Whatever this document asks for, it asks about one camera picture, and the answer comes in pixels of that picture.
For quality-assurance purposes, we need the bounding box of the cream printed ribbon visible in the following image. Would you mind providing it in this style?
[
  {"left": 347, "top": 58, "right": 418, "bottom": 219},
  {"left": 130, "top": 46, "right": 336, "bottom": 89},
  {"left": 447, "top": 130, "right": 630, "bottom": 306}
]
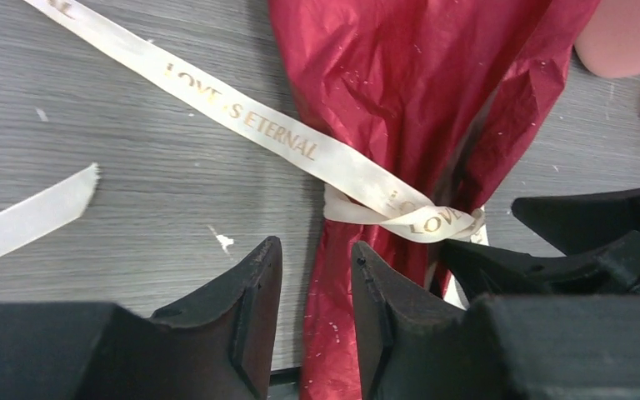
[{"left": 0, "top": 0, "right": 489, "bottom": 310}]

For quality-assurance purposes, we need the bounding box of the pink cylindrical vase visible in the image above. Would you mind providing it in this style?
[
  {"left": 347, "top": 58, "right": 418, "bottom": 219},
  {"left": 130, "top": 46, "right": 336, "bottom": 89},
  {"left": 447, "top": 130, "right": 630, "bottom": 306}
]
[{"left": 574, "top": 0, "right": 640, "bottom": 78}]

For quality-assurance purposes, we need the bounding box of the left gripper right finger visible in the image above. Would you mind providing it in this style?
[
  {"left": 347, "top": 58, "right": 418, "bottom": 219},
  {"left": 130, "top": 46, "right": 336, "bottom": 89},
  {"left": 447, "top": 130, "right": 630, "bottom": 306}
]
[{"left": 351, "top": 242, "right": 640, "bottom": 399}]

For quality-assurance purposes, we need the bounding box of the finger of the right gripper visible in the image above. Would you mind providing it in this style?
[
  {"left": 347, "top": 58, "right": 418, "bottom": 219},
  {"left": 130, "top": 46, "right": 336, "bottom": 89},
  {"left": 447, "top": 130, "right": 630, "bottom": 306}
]
[
  {"left": 440, "top": 231, "right": 640, "bottom": 301},
  {"left": 512, "top": 188, "right": 640, "bottom": 255}
]

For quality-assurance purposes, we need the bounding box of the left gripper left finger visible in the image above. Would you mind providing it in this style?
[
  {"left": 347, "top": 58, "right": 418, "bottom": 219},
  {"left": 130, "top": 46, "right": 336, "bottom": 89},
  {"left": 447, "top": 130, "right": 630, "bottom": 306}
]
[{"left": 0, "top": 237, "right": 283, "bottom": 399}]

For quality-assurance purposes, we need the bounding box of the red wrapping paper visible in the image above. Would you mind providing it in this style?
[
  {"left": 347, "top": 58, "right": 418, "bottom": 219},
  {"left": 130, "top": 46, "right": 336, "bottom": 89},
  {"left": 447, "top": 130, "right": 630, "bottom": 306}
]
[{"left": 267, "top": 0, "right": 603, "bottom": 400}]

